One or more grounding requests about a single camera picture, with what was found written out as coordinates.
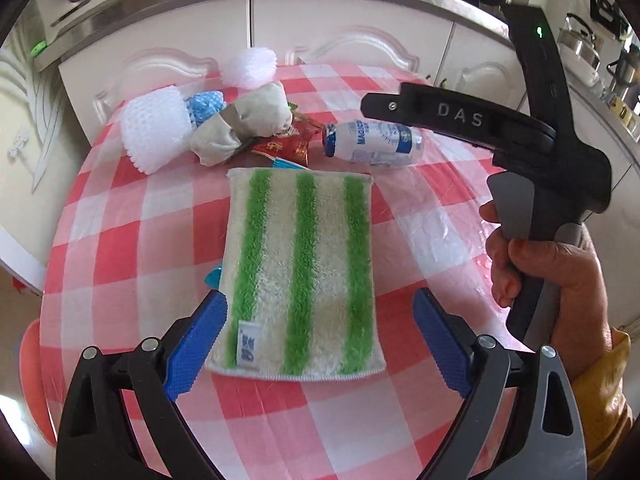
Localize orange stool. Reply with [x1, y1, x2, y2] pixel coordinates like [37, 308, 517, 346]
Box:
[19, 319, 58, 448]

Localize stainless steel kettle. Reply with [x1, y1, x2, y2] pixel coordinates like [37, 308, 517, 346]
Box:
[557, 12, 603, 86]

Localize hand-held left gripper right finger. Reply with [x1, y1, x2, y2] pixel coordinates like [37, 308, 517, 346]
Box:
[412, 287, 586, 480]

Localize red snack wrapper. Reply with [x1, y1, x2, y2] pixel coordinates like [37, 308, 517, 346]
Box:
[250, 117, 323, 166]

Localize white kitchen cabinet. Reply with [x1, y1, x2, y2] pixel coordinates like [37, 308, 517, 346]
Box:
[57, 0, 531, 146]

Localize person's right hand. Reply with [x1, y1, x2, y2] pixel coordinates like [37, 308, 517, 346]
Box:
[479, 201, 615, 345]

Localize large white foam net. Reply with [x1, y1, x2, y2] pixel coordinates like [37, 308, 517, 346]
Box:
[120, 85, 193, 176]

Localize blue foam net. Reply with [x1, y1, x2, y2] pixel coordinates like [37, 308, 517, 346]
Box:
[185, 91, 231, 128]

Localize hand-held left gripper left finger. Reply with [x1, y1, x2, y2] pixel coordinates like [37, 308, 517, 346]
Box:
[55, 290, 231, 480]

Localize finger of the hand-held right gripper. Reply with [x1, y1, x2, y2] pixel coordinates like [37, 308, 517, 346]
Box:
[360, 91, 428, 130]

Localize beige rolled cloth bundle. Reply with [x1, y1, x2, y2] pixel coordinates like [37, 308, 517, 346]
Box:
[189, 82, 293, 167]

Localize person's right forearm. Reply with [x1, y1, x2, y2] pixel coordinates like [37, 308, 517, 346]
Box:
[550, 327, 638, 476]

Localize black kitchen appliance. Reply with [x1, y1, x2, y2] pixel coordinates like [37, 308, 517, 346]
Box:
[589, 0, 633, 41]

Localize red white checked tablecloth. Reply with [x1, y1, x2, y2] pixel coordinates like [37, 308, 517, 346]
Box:
[41, 62, 531, 480]

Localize small white milk bottle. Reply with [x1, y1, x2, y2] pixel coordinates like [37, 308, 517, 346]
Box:
[321, 119, 426, 167]

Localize small round white foam net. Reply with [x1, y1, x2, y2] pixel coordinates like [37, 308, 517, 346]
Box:
[227, 49, 278, 90]

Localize green striped cleaning cloth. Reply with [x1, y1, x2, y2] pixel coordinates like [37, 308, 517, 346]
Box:
[204, 167, 387, 382]

